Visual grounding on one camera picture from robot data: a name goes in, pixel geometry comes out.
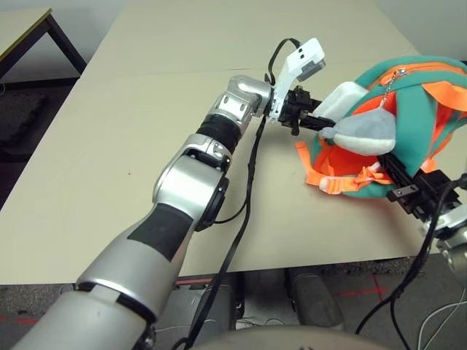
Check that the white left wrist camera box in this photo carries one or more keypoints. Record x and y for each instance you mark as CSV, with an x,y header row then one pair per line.
x,y
304,58

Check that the grey robot left leg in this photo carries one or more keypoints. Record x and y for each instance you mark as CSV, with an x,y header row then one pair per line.
x,y
215,310

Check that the grey white plush shark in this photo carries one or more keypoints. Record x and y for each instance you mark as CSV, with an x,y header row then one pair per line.
x,y
365,133

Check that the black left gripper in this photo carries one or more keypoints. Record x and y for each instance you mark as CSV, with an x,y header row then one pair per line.
x,y
293,107

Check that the grey robot torso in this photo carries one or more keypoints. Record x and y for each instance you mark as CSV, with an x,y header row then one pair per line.
x,y
292,341

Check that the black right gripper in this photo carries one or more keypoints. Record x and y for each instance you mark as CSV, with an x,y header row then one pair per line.
x,y
430,193

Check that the black framed side table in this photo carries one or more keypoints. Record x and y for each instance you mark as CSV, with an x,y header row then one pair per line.
x,y
54,29

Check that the teal and orange backpack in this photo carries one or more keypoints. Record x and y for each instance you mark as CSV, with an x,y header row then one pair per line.
x,y
412,124

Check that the black floor mat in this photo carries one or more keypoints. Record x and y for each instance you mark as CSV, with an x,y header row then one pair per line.
x,y
18,116

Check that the grey robot right leg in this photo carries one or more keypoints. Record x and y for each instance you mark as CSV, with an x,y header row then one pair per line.
x,y
313,299

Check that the grey robot leg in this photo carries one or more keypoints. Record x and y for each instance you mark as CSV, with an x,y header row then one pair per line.
x,y
215,310
313,299

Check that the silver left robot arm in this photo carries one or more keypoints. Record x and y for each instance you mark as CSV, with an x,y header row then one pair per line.
x,y
175,189

